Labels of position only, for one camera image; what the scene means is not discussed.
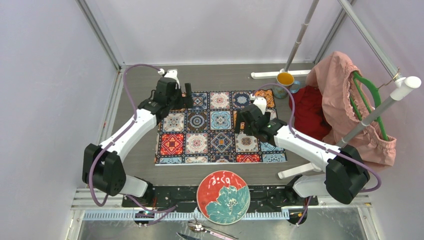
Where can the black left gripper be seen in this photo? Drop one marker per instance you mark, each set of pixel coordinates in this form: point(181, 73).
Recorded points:
point(188, 100)

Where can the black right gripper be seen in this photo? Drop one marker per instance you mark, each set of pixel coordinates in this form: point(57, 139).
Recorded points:
point(246, 130)

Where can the colourful patterned placemat cloth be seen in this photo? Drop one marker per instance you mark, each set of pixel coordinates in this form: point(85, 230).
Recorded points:
point(204, 134)

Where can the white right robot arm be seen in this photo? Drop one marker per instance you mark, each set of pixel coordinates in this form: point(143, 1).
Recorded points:
point(343, 172)

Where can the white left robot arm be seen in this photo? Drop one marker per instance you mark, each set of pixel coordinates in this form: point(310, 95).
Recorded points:
point(103, 164)

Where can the blue mug with yellow inside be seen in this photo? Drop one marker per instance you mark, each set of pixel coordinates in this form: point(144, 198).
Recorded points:
point(285, 80)

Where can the red cloth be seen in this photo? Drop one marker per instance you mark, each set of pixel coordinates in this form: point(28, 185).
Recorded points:
point(309, 117)

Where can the red plate with teal flower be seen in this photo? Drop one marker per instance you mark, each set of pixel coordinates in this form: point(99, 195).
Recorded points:
point(223, 197)

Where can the pink fabric garment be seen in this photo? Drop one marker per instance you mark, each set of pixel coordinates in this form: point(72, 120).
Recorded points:
point(341, 100)

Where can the metal spoon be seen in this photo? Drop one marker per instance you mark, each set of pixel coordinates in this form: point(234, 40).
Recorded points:
point(197, 227)

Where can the metal knife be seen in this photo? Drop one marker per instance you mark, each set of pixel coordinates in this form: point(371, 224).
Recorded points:
point(186, 237)

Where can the white and grey clothes rack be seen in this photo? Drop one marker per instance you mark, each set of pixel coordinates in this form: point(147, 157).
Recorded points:
point(404, 85)

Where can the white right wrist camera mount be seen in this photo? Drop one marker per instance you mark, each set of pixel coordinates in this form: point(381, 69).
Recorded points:
point(259, 101)

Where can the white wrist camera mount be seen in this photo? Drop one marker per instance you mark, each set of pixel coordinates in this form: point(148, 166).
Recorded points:
point(259, 101)
point(172, 73)

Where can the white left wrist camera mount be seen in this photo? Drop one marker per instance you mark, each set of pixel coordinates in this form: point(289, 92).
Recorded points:
point(172, 73)

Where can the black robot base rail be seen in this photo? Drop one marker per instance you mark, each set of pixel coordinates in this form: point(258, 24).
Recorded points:
point(263, 198)

